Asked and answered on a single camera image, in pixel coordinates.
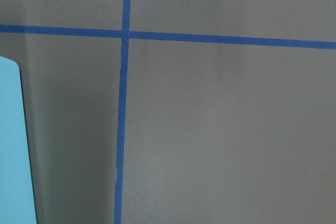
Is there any light blue plastic bin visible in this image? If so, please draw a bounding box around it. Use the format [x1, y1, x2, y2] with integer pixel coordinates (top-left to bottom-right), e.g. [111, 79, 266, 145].
[1, 57, 37, 223]

